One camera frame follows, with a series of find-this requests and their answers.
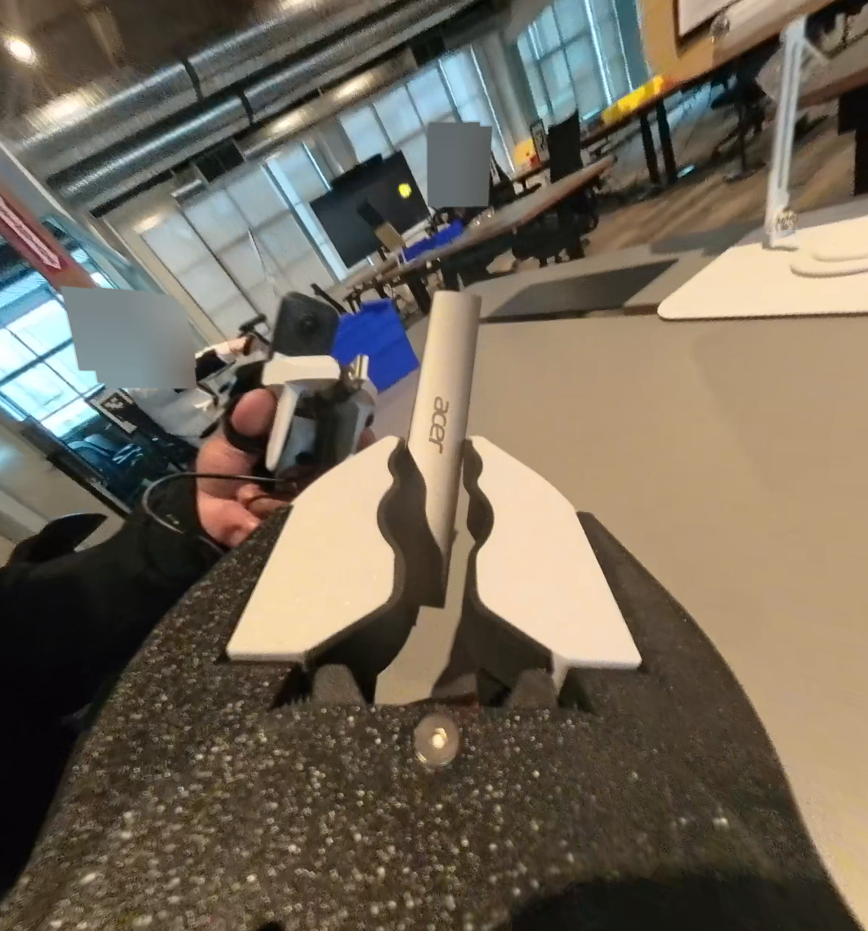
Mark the black desk panel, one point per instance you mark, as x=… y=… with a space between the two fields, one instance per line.
x=586 y=287

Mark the silver air duct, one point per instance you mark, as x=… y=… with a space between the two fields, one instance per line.
x=259 y=80

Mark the small blue storage bins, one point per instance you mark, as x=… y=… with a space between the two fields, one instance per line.
x=434 y=240

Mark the large paned windows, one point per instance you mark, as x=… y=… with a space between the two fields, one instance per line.
x=295 y=189

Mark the large black wall screen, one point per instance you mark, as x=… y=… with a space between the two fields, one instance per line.
x=361 y=211

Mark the beige chair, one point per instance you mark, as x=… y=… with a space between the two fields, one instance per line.
x=388 y=236

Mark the long grey desk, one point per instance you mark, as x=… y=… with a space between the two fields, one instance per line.
x=855 y=80

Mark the grey usb hub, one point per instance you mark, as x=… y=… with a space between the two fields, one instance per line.
x=445 y=378

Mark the blue plastic bin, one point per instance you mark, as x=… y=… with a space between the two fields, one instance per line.
x=383 y=342

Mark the ceiling spot lamp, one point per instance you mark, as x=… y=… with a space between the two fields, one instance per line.
x=19 y=49

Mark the red white wall sign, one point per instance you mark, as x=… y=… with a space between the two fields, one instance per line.
x=19 y=225

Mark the yellow storage bins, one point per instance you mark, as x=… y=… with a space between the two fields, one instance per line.
x=634 y=98

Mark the grey desk wooden edge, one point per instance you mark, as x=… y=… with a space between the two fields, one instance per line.
x=521 y=203

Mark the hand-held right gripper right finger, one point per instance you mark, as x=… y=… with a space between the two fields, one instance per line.
x=550 y=582

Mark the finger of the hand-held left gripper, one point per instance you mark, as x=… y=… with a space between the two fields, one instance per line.
x=303 y=369
x=354 y=422

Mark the person's left hand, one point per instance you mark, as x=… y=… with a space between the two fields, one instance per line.
x=219 y=502

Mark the black monitor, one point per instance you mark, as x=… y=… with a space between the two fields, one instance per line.
x=564 y=145

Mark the wooden desk black legs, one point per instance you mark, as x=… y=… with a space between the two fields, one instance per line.
x=681 y=87

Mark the black white printed tag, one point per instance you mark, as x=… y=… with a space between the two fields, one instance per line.
x=537 y=142
x=117 y=407

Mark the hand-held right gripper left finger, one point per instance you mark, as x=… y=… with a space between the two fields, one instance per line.
x=310 y=574

